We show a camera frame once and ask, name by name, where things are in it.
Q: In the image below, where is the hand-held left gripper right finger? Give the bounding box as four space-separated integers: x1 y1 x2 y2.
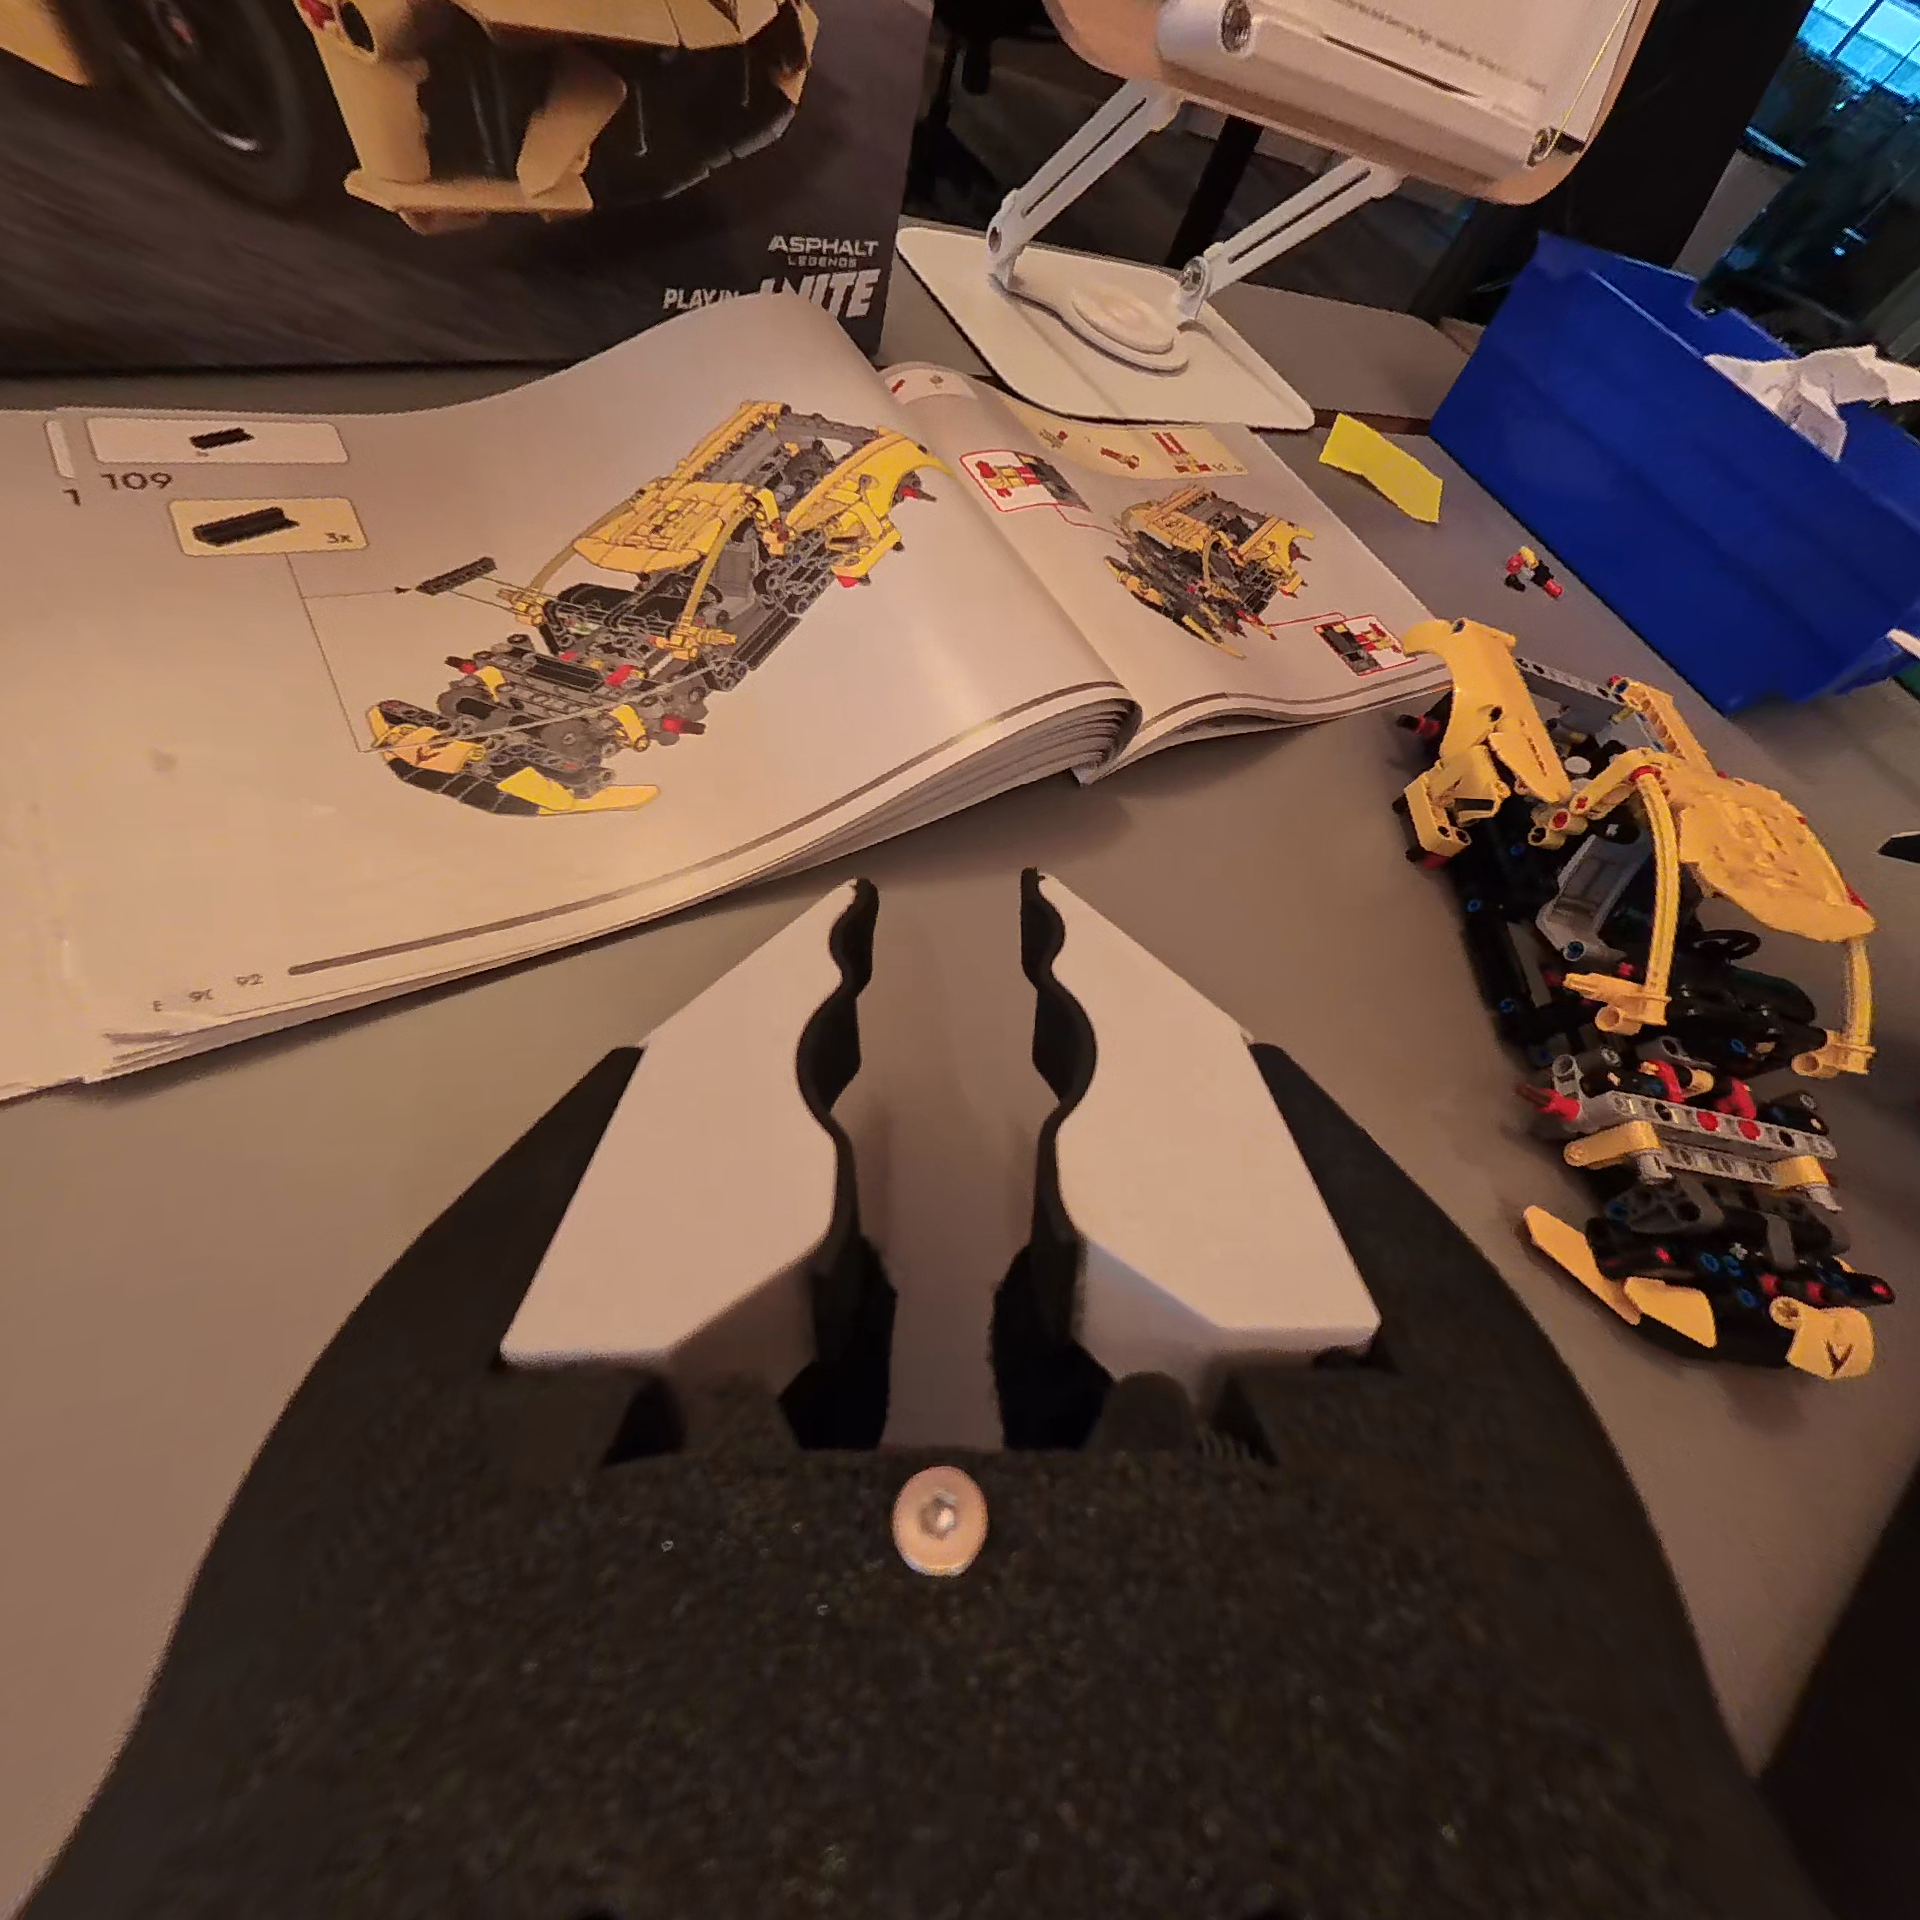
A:
990 866 1383 1451

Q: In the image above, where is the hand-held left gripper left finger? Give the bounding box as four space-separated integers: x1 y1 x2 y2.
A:
499 878 899 1451

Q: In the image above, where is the yellow brick car model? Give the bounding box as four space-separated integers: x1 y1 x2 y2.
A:
1394 615 1895 1377

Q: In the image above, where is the grey desk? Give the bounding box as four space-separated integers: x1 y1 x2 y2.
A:
0 224 1920 1905

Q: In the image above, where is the open instruction booklet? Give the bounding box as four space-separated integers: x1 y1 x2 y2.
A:
0 311 1456 1104

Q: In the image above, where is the yellow paper note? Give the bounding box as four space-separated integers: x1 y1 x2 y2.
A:
1319 416 1444 523

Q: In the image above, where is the blue plastic bin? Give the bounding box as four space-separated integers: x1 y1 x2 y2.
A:
1429 231 1920 718

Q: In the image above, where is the white paper sheet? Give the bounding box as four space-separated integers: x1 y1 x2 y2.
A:
1703 344 1920 458

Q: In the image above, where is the toy car box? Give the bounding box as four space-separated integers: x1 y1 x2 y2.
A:
0 0 934 367

